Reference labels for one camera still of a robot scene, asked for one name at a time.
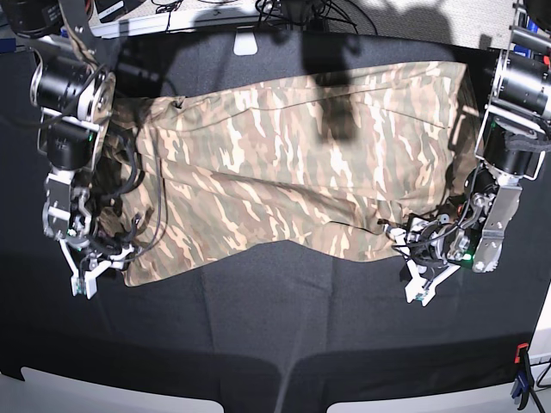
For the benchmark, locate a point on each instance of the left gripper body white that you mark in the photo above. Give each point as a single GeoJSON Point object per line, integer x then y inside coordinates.
{"type": "Point", "coordinates": [421, 243]}

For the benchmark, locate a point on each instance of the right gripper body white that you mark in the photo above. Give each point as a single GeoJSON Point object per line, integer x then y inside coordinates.
{"type": "Point", "coordinates": [93, 264]}

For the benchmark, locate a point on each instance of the camouflage t-shirt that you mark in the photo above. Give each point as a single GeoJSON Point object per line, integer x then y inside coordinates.
{"type": "Point", "coordinates": [319, 160]}

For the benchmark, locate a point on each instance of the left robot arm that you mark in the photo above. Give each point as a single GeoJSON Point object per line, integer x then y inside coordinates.
{"type": "Point", "coordinates": [512, 144]}

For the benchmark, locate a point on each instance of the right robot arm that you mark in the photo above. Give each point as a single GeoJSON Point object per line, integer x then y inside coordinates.
{"type": "Point", "coordinates": [73, 86]}

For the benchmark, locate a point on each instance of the orange blue clamp right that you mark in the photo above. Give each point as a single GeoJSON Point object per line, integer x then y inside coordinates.
{"type": "Point", "coordinates": [524, 380]}

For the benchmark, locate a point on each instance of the black table cloth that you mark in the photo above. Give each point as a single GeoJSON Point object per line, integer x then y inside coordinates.
{"type": "Point", "coordinates": [276, 328]}

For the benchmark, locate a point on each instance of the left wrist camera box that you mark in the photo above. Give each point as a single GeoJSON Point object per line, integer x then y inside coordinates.
{"type": "Point", "coordinates": [415, 291]}

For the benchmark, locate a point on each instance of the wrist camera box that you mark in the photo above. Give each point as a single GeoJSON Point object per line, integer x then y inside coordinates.
{"type": "Point", "coordinates": [415, 291]}
{"type": "Point", "coordinates": [85, 286]}

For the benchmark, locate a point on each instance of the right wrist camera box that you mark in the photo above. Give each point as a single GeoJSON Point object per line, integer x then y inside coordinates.
{"type": "Point", "coordinates": [85, 286]}

